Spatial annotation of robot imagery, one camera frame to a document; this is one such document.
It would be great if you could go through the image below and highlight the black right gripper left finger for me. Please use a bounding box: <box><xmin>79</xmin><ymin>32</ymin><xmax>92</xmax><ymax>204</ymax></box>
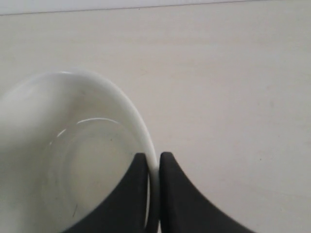
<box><xmin>65</xmin><ymin>153</ymin><xmax>148</xmax><ymax>233</ymax></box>

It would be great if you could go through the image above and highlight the small cream ceramic bowl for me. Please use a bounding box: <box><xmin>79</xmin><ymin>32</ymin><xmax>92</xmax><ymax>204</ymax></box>
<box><xmin>0</xmin><ymin>71</ymin><xmax>159</xmax><ymax>233</ymax></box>

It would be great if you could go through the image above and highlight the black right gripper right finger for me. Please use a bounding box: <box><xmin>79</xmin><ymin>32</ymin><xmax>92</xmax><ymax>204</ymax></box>
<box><xmin>159</xmin><ymin>152</ymin><xmax>252</xmax><ymax>233</ymax></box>

